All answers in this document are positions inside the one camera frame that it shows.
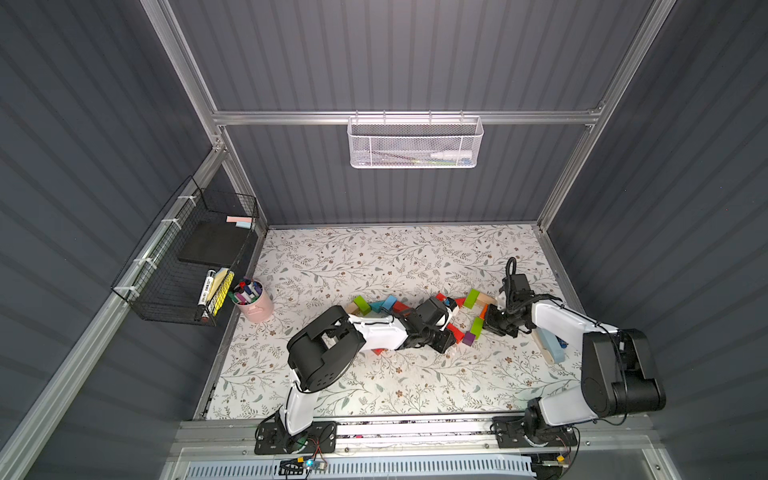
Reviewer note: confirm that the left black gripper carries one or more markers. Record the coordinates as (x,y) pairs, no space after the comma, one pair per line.
(441,335)

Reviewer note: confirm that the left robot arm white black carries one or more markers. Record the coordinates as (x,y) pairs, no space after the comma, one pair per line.
(321,352)

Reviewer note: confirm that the small circuit board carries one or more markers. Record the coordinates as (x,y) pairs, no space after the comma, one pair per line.
(300,467)

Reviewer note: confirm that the red long block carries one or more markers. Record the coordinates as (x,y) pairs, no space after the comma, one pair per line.
(457,333)

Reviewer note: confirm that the white wire mesh basket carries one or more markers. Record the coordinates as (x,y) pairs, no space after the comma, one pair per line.
(406,141)

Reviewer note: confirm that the pink pen cup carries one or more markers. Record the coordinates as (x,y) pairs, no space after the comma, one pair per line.
(252,300)

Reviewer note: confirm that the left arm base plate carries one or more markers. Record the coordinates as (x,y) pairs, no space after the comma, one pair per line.
(271,438)

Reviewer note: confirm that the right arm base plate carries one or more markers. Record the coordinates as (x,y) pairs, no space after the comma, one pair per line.
(518,431)

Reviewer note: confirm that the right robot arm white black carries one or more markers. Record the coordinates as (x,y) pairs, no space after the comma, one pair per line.
(618,375)

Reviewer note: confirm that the white marker in basket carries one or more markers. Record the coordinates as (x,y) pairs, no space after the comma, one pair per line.
(455,157)

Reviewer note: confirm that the purple small block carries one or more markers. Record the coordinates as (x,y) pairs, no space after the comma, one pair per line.
(468,338)

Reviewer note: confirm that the black notebook in basket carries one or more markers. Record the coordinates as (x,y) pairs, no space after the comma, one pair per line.
(214,244)

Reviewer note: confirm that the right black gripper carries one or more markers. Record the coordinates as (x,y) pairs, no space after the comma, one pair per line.
(497,320)

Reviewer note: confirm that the yellow highlighter pack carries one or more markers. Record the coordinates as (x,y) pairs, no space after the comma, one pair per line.
(217,295)

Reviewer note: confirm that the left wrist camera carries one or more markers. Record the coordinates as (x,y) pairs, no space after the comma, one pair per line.
(451,309)

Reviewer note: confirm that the light blue block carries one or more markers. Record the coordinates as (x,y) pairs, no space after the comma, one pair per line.
(388,304)

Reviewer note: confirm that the green block bottom pair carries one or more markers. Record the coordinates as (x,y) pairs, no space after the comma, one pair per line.
(477,326)

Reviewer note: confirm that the black wire mesh basket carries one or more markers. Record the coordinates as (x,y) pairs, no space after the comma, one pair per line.
(156,285)

